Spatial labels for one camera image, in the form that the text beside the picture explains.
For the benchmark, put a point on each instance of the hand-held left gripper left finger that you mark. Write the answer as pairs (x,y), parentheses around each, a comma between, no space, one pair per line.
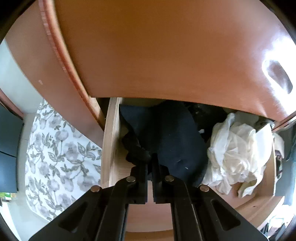
(143,185)

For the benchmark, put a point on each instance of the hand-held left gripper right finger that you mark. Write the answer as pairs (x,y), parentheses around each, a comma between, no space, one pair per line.
(157,187)

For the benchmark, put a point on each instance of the black sock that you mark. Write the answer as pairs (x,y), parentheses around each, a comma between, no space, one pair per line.
(136,150)

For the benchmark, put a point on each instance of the cream sheer cloth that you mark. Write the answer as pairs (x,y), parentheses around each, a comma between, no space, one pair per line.
(233,153)

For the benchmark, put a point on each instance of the dark navy cloth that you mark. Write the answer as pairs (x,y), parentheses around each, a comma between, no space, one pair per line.
(175,143)

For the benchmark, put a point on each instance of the grey floral blanket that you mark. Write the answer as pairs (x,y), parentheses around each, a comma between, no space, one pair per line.
(60,162)

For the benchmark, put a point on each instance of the dark blue panel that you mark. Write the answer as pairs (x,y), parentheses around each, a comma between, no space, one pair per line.
(9,150)

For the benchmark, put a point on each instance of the wooden nightstand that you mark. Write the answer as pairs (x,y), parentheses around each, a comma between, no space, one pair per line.
(34,58)

